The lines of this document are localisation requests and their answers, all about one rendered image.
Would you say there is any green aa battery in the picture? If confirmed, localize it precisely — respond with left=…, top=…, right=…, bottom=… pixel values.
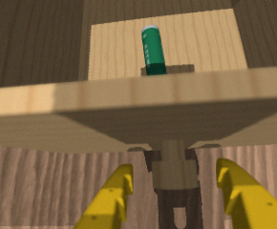
left=141, top=25, right=167, bottom=76

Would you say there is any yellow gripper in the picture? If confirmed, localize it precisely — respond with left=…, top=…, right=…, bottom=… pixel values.
left=73, top=157, right=277, bottom=229

